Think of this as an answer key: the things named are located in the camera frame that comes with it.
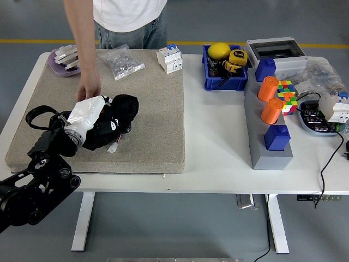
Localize black cable under table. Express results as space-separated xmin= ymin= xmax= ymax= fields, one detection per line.
xmin=253 ymin=195 xmax=273 ymax=262

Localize black power cord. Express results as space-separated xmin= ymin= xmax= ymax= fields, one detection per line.
xmin=295 ymin=92 xmax=345 ymax=209

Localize grey holder block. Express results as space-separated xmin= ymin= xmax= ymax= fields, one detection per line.
xmin=243 ymin=68 xmax=294 ymax=171

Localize person's right hand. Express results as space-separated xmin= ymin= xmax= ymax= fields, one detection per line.
xmin=76 ymin=71 xmax=103 ymax=103

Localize purple tray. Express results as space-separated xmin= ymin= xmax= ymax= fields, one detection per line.
xmin=47 ymin=44 xmax=82 ymax=79

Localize white circuit breaker blue levers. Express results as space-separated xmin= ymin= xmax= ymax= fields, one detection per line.
xmin=318 ymin=91 xmax=349 ymax=124

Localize white comb-shaped plastic piece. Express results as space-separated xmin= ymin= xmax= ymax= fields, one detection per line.
xmin=53 ymin=44 xmax=80 ymax=64

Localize white T-shaped plastic piece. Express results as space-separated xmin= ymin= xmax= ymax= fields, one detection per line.
xmin=63 ymin=58 xmax=81 ymax=70

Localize white connector with coloured wires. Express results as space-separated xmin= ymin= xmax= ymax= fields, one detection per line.
xmin=107 ymin=132 xmax=123 ymax=153

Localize white table leg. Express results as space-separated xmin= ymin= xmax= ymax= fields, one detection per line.
xmin=265 ymin=194 xmax=290 ymax=254
xmin=71 ymin=192 xmax=96 ymax=252

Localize table control panel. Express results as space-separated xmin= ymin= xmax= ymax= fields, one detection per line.
xmin=296 ymin=194 xmax=342 ymax=203

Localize person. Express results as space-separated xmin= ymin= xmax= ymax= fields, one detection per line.
xmin=63 ymin=0 xmax=169 ymax=103

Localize yellow round object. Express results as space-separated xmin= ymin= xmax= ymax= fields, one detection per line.
xmin=207 ymin=42 xmax=231 ymax=61

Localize grey-brown mat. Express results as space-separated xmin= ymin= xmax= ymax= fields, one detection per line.
xmin=5 ymin=49 xmax=188 ymax=175

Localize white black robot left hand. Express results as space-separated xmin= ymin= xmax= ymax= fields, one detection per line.
xmin=67 ymin=94 xmax=114 ymax=135

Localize clear bag of metal nuts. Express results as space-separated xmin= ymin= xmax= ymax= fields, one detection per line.
xmin=97 ymin=44 xmax=146 ymax=81

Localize yellow tape measure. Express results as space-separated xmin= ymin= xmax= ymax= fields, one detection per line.
xmin=222 ymin=49 xmax=248 ymax=75

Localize clear bag of small parts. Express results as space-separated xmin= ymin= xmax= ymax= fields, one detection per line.
xmin=275 ymin=58 xmax=346 ymax=97

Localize grey distribution box clear lid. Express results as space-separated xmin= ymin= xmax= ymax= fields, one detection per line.
xmin=243 ymin=37 xmax=309 ymax=79

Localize white circuit breaker orange label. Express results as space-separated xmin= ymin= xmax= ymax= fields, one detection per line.
xmin=155 ymin=43 xmax=184 ymax=75

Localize blue plastic bin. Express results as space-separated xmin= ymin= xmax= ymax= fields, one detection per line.
xmin=202 ymin=44 xmax=249 ymax=92

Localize orange cylinder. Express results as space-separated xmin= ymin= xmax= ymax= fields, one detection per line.
xmin=257 ymin=76 xmax=280 ymax=103
xmin=260 ymin=98 xmax=285 ymax=125

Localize black modules in tray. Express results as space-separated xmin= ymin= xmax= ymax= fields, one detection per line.
xmin=300 ymin=102 xmax=338 ymax=133

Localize light blue tray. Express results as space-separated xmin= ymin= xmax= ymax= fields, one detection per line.
xmin=297 ymin=99 xmax=346 ymax=138

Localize colourful puzzle cube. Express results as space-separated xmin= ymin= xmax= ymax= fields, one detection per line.
xmin=276 ymin=79 xmax=299 ymax=116

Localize metal floor plate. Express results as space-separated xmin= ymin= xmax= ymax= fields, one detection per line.
xmin=236 ymin=193 xmax=261 ymax=211

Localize black tool in bin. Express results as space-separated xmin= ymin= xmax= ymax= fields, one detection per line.
xmin=206 ymin=56 xmax=233 ymax=88

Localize blue block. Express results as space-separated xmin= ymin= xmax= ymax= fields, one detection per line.
xmin=254 ymin=57 xmax=277 ymax=82
xmin=263 ymin=124 xmax=291 ymax=152

